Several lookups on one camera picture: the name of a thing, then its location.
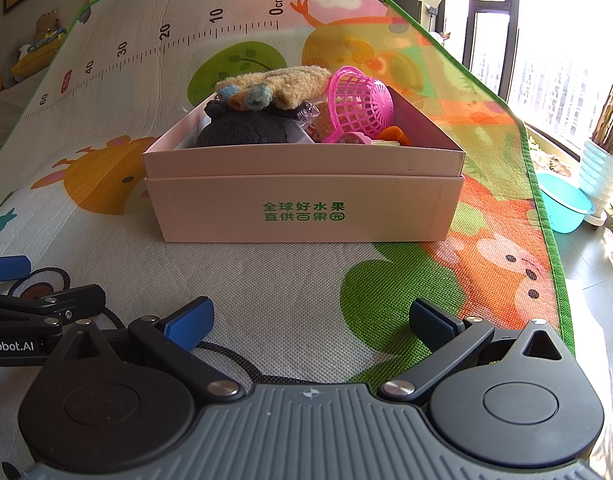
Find tan plush toy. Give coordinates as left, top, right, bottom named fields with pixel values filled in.
left=215, top=64, right=333, bottom=111

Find black roll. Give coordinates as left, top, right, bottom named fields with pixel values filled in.
left=271, top=101, right=321, bottom=128

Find grey sofa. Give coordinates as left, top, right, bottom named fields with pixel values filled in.
left=0, top=75, right=42, bottom=171

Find brown plush bear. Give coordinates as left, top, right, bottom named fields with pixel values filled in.
left=34, top=9, right=63, bottom=37

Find black plush toy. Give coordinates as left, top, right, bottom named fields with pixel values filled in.
left=194, top=99, right=297, bottom=147

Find pink cardboard box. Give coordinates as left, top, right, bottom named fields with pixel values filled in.
left=142, top=85, right=465, bottom=245

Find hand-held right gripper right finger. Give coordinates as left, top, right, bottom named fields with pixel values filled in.
left=378, top=298, right=565, bottom=402

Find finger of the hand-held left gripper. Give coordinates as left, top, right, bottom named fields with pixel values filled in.
left=0, top=256, right=31, bottom=284
left=0, top=284, right=106, bottom=329

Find teal plastic basin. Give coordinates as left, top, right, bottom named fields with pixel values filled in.
left=537, top=174, right=596, bottom=234

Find white ribbed planter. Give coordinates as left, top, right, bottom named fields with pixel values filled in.
left=579, top=139, right=613, bottom=207

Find pink toy strainer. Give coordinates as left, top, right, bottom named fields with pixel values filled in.
left=323, top=66, right=395, bottom=145

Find cartoon printed play mat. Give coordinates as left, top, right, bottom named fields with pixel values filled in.
left=0, top=0, right=573, bottom=467

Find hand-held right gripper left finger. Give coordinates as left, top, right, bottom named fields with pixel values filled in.
left=46, top=296, right=242, bottom=403

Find black braided cord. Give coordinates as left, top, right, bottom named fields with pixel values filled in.
left=195, top=341, right=287, bottom=386

